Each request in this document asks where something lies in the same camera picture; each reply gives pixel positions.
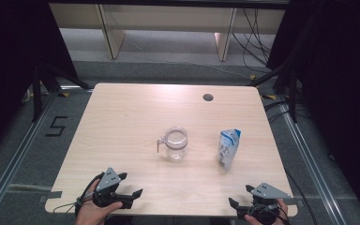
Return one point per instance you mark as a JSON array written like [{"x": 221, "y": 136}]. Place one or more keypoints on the person's right hand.
[{"x": 250, "y": 220}]

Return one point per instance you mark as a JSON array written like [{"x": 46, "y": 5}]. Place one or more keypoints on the clear glass pitcher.
[{"x": 176, "y": 153}]

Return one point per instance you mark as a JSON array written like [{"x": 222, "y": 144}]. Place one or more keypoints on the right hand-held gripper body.
[{"x": 267, "y": 190}]

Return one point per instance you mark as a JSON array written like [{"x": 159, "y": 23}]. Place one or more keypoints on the black metal stand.
[
  {"x": 292, "y": 97},
  {"x": 37, "y": 93}
]

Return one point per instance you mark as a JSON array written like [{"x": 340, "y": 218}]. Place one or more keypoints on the beige wooden desk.
[{"x": 168, "y": 18}]

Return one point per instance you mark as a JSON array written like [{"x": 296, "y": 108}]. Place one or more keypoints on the grey tape piece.
[
  {"x": 293, "y": 202},
  {"x": 51, "y": 196}
]

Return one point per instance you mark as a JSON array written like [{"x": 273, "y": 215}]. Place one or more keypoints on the person's left hand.
[{"x": 90, "y": 214}]

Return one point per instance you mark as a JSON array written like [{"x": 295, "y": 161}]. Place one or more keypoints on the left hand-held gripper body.
[{"x": 107, "y": 180}]

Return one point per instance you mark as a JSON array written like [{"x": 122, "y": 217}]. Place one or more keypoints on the white and blue bag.
[{"x": 228, "y": 150}]

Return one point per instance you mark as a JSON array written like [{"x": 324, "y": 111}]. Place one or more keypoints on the black curtain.
[
  {"x": 340, "y": 78},
  {"x": 6, "y": 62}
]

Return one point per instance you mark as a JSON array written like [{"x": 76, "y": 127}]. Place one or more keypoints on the metal floor rail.
[
  {"x": 12, "y": 162},
  {"x": 309, "y": 162}
]

